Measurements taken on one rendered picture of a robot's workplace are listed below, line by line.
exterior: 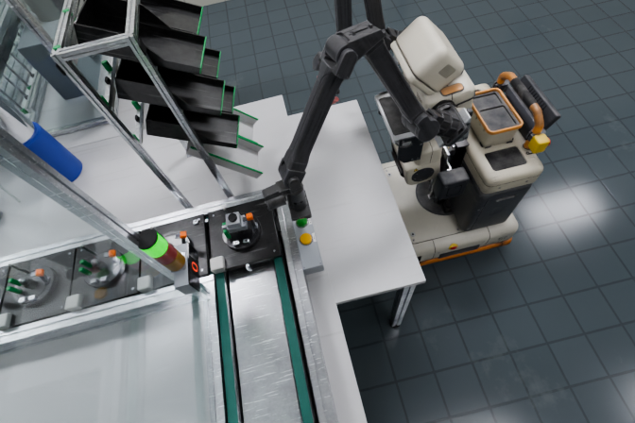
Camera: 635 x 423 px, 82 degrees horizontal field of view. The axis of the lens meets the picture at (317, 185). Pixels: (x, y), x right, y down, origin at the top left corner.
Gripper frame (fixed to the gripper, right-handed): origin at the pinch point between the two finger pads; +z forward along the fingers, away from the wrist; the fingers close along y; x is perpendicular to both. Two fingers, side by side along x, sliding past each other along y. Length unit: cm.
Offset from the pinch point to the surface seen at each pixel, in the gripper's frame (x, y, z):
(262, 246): -15.8, 6.1, 3.2
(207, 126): -24.0, -30.0, -23.3
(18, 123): -97, -58, -19
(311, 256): 0.1, 13.7, 3.8
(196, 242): -38.9, -2.2, 3.9
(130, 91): -37, -24, -48
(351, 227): 17.7, 2.2, 13.2
